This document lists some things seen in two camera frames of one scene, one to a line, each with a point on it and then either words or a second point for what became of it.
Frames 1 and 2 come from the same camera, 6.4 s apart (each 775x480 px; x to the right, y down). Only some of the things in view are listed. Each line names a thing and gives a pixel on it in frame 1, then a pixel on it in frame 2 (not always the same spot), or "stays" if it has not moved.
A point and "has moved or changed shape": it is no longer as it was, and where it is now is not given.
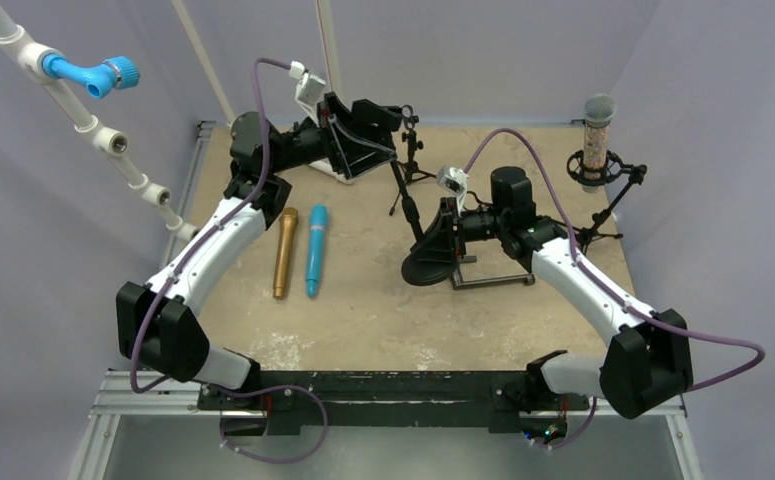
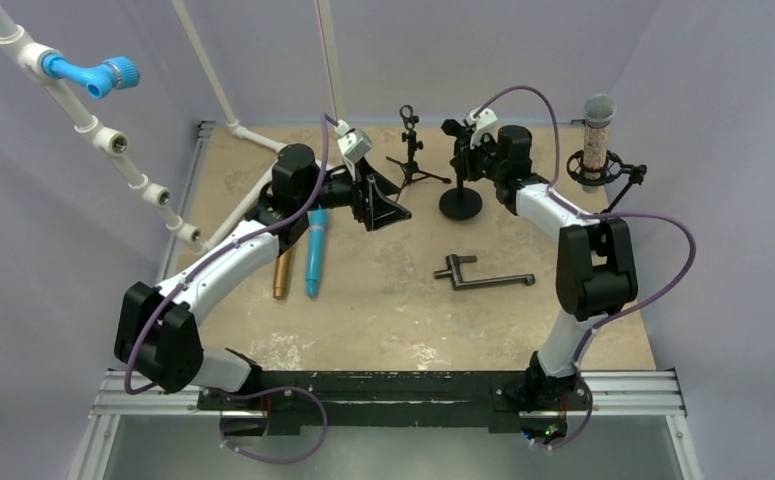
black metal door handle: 458,283 stays
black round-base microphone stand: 413,271 has moved or changed shape
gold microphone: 286,240 stays
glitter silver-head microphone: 600,110 stays
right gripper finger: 446,226 to 462,135
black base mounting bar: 392,401 stays
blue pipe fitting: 116,72 stays
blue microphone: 316,247 stays
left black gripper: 359,145 to 369,199
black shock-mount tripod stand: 576,168 stays
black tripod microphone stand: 410,171 stays
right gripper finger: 443,255 to 461,164
